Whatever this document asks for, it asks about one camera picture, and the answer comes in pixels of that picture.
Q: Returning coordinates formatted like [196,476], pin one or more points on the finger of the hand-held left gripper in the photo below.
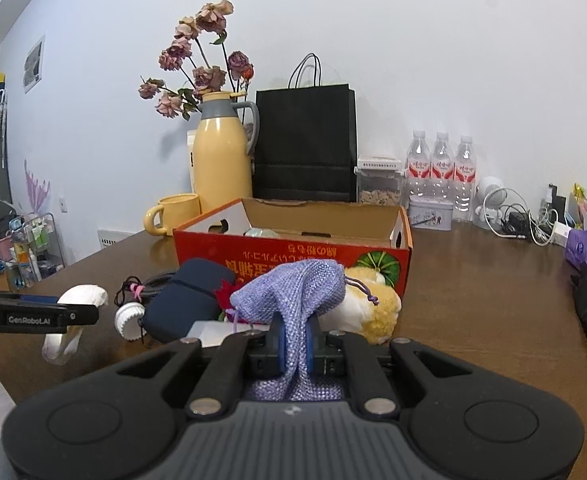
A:
[48,317]
[38,299]

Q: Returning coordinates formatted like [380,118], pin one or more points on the orange cardboard box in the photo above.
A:
[283,250]

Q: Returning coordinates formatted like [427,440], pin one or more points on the flat white paper box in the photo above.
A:
[213,332]

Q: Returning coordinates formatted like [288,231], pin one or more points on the white soft cloth item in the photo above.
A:
[86,294]

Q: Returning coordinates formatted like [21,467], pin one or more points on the small grey tin box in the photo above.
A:
[431,215]

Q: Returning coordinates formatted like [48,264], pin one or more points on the purple flower wall decal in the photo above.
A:
[36,187]

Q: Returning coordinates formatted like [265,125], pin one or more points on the clear container of seeds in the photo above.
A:
[378,195]

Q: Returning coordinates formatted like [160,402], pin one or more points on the clear water bottle red label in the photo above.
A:
[418,170]
[442,172]
[465,180]

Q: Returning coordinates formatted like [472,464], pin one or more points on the pale green item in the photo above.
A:
[261,233]

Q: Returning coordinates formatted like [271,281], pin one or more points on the white charger block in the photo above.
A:
[561,235]

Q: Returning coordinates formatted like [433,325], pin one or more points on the wall picture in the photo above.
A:
[34,62]

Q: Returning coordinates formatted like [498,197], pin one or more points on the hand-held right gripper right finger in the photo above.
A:
[312,347]

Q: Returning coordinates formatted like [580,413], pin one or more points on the red artificial flower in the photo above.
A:
[226,297]

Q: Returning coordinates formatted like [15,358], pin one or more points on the yellow mug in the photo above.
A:
[178,215]

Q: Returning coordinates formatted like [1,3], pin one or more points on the black upright device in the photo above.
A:
[556,205]

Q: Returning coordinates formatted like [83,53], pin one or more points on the dried pink roses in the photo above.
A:
[212,15]

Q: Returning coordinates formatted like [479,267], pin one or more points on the white and yellow plush toy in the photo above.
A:
[373,315]

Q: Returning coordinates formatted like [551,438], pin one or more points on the white bottle cap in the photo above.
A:
[129,321]

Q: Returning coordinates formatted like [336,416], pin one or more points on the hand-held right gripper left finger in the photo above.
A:
[278,347]

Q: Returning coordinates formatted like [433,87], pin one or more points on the black paper bag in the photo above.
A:
[303,145]

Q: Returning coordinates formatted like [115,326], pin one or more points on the white wall outlet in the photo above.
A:
[63,203]

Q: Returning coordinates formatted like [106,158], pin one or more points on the navy blue soft case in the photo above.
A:
[183,305]

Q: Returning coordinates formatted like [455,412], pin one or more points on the yellow thermos jug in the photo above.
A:
[221,160]

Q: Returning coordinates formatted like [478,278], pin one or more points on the black power adapter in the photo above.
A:
[514,222]

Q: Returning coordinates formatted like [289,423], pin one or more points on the small white desk fan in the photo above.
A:
[488,187]

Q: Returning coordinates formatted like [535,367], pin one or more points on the white flat box red print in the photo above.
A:
[379,162]

